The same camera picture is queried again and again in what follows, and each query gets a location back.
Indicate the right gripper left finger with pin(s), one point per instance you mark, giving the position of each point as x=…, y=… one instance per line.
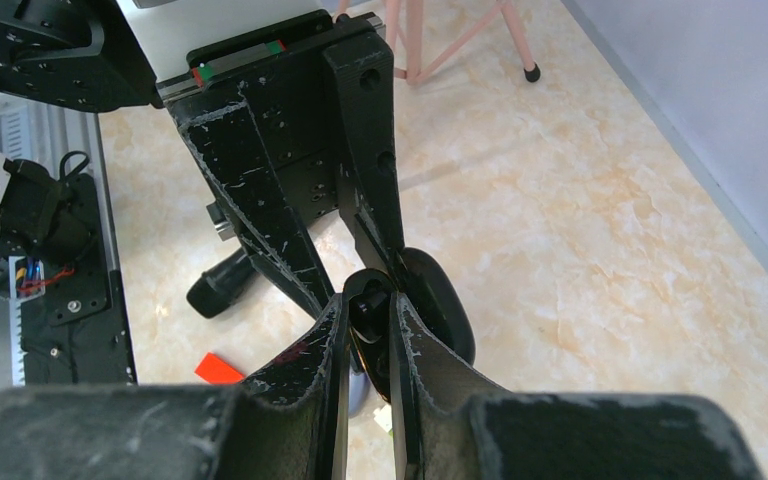
x=289, y=419

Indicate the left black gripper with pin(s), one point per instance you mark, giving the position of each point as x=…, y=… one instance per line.
x=288, y=123

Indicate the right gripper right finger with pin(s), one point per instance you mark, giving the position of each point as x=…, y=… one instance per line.
x=432, y=401

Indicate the silver blue earbud case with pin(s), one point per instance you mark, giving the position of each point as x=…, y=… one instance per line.
x=359, y=386

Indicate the black earbud case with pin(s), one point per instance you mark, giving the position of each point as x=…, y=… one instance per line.
x=418, y=299

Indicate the purple white green block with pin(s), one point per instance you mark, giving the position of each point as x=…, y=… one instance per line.
x=383, y=417

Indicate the red block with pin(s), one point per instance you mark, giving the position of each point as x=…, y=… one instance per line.
x=215, y=370

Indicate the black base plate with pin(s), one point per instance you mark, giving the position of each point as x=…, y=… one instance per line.
x=68, y=321

